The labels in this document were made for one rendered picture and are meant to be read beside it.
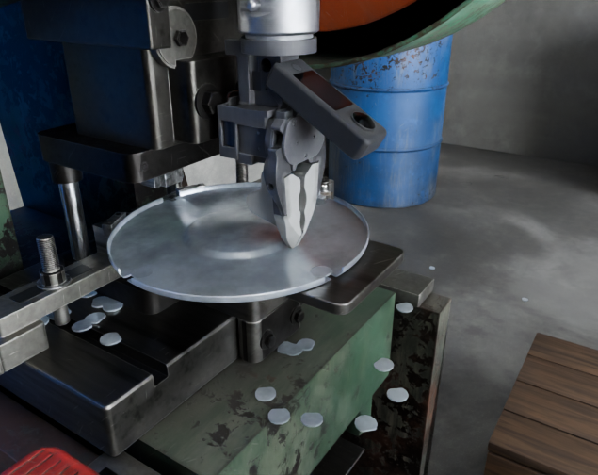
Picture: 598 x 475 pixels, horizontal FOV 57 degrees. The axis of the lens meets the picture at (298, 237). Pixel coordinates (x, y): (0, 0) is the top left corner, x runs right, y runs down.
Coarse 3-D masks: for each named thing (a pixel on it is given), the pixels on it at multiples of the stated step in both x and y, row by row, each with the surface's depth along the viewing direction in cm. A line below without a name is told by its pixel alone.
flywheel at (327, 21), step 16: (320, 0) 84; (336, 0) 82; (352, 0) 81; (368, 0) 79; (384, 0) 78; (400, 0) 77; (416, 0) 76; (432, 0) 81; (320, 16) 84; (336, 16) 83; (352, 16) 82; (368, 16) 80; (384, 16) 79; (400, 16) 84
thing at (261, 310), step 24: (360, 264) 57; (384, 264) 57; (312, 288) 53; (336, 288) 53; (360, 288) 53; (240, 312) 61; (264, 312) 61; (288, 312) 66; (336, 312) 50; (240, 336) 62; (264, 336) 62; (288, 336) 67
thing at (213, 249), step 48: (192, 192) 74; (240, 192) 74; (144, 240) 62; (192, 240) 60; (240, 240) 60; (336, 240) 61; (144, 288) 52; (192, 288) 52; (240, 288) 52; (288, 288) 51
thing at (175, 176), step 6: (168, 174) 66; (174, 174) 66; (180, 174) 67; (150, 180) 65; (156, 180) 65; (162, 180) 66; (168, 180) 66; (174, 180) 67; (180, 180) 67; (150, 186) 66; (156, 186) 66; (162, 186) 66; (168, 186) 66
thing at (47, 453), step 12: (24, 456) 37; (36, 456) 37; (48, 456) 37; (60, 456) 37; (72, 456) 37; (12, 468) 36; (24, 468) 36; (36, 468) 36; (48, 468) 36; (60, 468) 36; (72, 468) 36; (84, 468) 36
